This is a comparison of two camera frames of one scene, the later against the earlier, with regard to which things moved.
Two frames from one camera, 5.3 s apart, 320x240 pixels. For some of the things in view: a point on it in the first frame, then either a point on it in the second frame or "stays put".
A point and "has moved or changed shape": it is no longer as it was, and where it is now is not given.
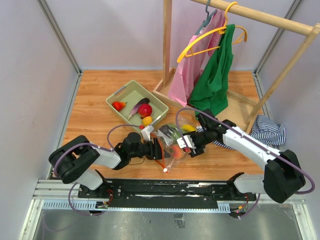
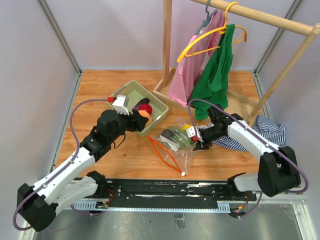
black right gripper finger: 196,152 → 197,148
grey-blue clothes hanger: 206,21 stays put
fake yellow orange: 147,120 stays put
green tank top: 213,94 stays put
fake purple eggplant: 135,110 stays put
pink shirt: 180,90 stays put
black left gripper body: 148,150 → 125,123
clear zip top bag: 186,120 has moved or changed shape
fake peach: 176,151 → 145,113
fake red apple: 145,110 stays put
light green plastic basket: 136,106 stays put
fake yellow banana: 188,128 stays put
